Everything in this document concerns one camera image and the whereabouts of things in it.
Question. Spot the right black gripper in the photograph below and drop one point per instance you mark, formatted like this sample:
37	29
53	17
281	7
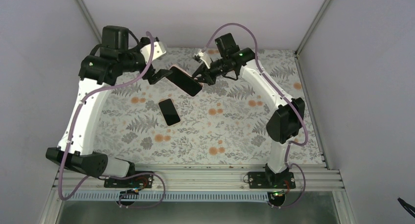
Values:
207	77

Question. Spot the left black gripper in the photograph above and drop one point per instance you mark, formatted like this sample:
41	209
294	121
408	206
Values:
153	79

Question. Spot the black smartphone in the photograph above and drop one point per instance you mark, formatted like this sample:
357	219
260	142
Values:
189	88
169	112

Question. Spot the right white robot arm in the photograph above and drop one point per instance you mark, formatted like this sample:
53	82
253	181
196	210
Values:
288	112

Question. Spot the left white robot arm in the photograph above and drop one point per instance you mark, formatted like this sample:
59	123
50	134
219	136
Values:
98	77

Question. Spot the black smartphone on table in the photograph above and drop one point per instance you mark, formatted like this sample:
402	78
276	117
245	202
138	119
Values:
169	112

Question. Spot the floral table mat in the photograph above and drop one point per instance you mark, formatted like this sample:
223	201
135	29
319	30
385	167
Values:
223	124

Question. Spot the black object at edge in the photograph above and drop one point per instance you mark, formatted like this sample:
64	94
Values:
407	207

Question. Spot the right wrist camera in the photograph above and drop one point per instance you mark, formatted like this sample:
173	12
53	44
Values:
202	56

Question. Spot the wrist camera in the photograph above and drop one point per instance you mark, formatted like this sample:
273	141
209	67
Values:
202	56
153	52

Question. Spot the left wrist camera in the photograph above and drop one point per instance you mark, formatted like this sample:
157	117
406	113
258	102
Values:
153	52

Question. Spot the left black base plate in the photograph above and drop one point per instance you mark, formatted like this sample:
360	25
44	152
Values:
140	180

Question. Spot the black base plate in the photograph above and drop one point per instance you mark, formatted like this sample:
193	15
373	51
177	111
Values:
262	180
140	180

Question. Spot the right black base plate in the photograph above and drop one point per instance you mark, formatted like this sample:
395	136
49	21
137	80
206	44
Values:
262	180

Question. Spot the left aluminium frame post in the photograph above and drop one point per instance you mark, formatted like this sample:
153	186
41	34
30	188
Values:
89	19

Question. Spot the aluminium frame post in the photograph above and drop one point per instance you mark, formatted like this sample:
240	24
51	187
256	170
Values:
89	19
312	26

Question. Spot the perforated cable duct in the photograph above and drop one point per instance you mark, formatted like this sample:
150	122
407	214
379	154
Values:
171	196

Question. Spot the aluminium front rail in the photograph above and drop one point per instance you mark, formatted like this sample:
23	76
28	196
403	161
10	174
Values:
219	178

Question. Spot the right aluminium frame post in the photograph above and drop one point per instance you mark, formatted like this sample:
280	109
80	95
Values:
312	26

